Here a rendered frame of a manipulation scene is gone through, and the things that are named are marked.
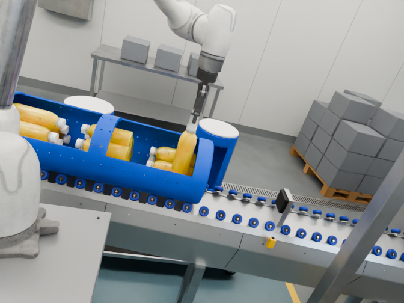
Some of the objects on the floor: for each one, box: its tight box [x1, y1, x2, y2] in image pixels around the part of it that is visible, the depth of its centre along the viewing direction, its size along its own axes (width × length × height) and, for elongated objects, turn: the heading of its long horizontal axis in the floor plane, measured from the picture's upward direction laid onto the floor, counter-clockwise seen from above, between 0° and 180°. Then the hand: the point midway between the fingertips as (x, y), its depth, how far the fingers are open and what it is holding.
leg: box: [175, 262, 195, 303], centre depth 173 cm, size 6×6×63 cm
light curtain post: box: [306, 148, 404, 303], centre depth 120 cm, size 6×6×170 cm
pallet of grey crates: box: [289, 89, 404, 204], centre depth 422 cm, size 120×80×119 cm
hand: (193, 121), depth 116 cm, fingers closed on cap, 4 cm apart
